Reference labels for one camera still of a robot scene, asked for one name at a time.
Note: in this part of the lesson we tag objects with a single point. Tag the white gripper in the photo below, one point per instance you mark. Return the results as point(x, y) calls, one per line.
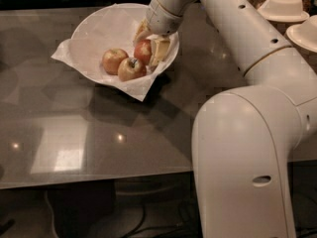
point(159, 21)

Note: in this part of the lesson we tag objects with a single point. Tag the red apple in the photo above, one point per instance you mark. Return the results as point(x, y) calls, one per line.
point(143, 51)

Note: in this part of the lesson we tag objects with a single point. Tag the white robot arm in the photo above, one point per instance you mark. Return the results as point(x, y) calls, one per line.
point(241, 138)

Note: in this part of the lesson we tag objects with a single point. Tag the front red-yellow apple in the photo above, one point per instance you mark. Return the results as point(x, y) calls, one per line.
point(131, 68)

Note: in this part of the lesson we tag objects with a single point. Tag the red-yellow apple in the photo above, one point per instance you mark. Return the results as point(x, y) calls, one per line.
point(112, 59)
point(131, 68)

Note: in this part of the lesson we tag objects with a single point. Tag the left red-yellow apple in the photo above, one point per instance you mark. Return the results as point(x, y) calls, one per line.
point(112, 59)

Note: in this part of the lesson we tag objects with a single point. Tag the white bowl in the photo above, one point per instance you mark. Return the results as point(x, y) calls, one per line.
point(99, 33)

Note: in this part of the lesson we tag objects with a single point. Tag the white paper liner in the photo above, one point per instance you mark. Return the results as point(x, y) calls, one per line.
point(95, 40)

